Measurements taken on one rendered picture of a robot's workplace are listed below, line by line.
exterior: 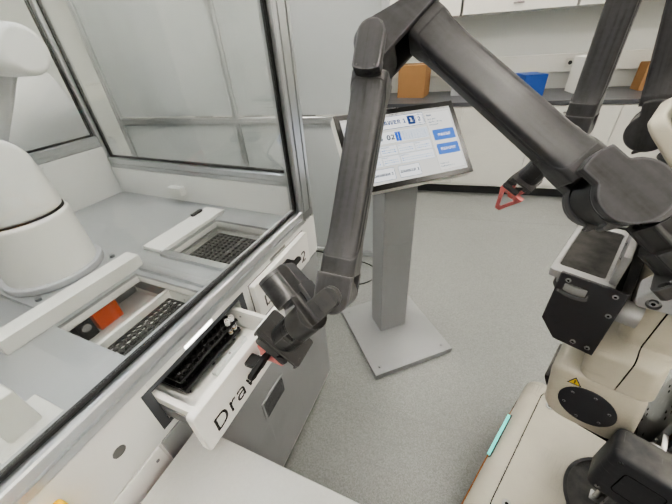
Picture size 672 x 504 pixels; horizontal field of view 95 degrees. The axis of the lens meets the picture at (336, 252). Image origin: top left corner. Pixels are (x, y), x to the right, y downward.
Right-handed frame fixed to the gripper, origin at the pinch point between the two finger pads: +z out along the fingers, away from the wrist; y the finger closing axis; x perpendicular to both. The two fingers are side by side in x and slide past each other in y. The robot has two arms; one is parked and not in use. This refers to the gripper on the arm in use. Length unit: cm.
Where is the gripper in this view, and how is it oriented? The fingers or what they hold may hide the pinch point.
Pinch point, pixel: (267, 353)
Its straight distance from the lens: 68.9
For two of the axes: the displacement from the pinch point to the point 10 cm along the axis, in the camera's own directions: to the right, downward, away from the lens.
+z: -5.3, 5.6, 6.4
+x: -3.9, 5.1, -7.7
